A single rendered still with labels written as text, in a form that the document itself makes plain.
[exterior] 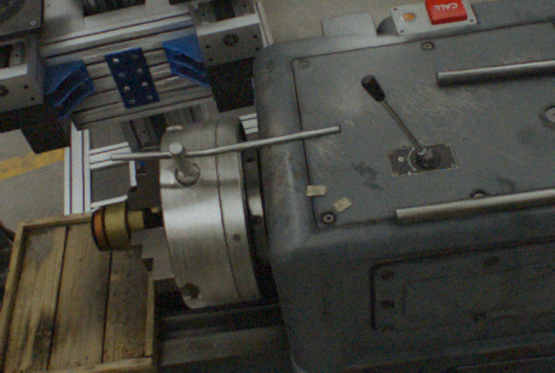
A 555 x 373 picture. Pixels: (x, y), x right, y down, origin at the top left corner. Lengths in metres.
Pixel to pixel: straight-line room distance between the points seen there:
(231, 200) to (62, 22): 0.81
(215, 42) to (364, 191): 0.64
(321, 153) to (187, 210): 0.22
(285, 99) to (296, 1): 2.29
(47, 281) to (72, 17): 0.62
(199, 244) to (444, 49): 0.50
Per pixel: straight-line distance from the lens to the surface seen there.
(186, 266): 1.08
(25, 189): 2.91
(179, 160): 1.00
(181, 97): 1.76
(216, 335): 1.33
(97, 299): 1.41
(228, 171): 1.06
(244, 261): 1.07
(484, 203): 0.95
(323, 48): 1.19
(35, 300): 1.46
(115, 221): 1.20
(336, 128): 0.94
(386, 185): 0.98
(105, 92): 1.74
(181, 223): 1.05
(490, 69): 1.12
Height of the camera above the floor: 2.03
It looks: 50 degrees down
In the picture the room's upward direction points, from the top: 11 degrees counter-clockwise
